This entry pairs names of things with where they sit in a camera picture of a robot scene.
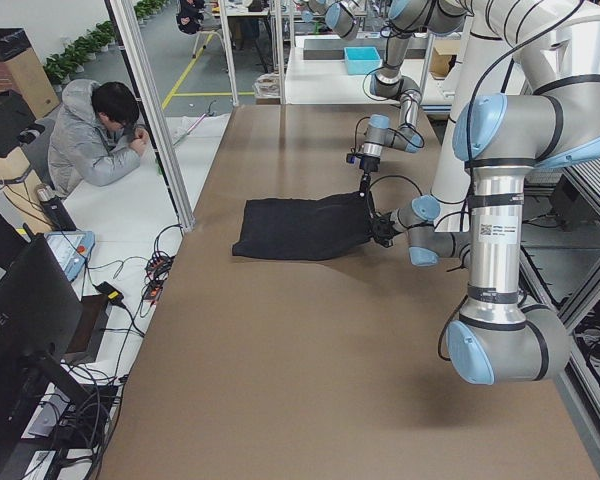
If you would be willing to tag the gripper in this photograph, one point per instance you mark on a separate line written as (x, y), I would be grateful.
(383, 227)
(368, 164)

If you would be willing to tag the black graphic t-shirt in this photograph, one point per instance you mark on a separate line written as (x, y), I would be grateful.
(300, 229)

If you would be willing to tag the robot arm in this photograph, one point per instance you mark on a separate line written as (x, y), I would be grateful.
(528, 98)
(404, 19)

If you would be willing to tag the blue plastic bin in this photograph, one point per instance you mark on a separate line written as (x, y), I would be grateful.
(361, 60)

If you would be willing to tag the red grey power strip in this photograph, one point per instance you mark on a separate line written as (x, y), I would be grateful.
(157, 270)

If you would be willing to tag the person in grey jacket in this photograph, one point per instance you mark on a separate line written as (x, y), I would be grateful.
(97, 137)

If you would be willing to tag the blue teach pendant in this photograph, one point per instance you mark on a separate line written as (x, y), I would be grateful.
(71, 249)

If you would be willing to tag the black computer monitor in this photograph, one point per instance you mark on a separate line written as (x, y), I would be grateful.
(39, 314)

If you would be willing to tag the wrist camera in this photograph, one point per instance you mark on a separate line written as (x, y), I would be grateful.
(353, 157)

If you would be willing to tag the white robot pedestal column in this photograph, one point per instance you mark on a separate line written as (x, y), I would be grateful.
(481, 72)

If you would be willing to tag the aluminium frame post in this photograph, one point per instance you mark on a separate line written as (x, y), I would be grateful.
(128, 36)

